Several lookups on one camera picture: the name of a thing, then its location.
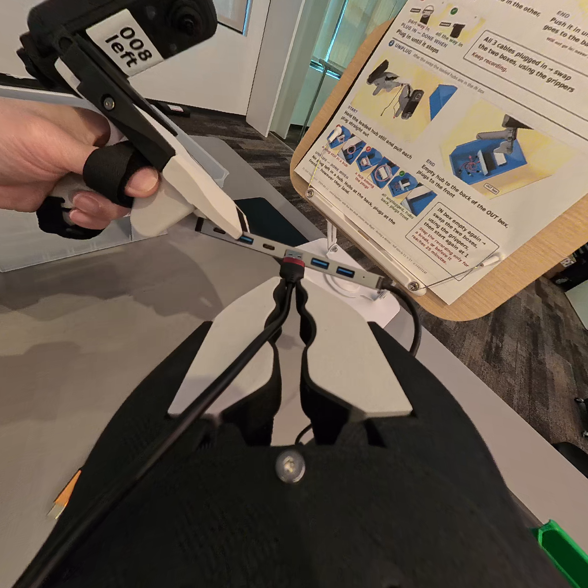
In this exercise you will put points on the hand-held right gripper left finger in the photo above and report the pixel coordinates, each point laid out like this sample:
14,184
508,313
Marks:
216,340

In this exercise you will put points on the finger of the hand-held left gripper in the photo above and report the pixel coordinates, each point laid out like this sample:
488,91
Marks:
156,223
197,188

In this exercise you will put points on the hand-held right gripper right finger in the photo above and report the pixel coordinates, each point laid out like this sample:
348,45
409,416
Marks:
353,367

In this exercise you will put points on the grey usb hub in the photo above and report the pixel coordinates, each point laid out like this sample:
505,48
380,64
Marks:
257,242

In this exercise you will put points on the clear plastic bin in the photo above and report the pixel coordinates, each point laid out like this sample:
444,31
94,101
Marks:
27,248

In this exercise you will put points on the person's left hand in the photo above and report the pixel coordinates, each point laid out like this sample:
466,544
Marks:
36,147

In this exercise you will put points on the small black floor device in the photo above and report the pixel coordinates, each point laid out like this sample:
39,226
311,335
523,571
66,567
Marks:
177,109

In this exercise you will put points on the white stand base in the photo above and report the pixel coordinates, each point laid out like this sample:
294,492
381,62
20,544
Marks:
376,314

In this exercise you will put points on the wooden poster board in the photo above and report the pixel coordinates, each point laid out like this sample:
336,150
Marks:
528,271

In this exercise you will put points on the printed instruction poster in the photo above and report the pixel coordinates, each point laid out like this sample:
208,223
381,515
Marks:
459,138

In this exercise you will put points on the green plastic bin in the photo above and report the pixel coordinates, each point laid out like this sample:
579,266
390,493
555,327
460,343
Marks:
565,556

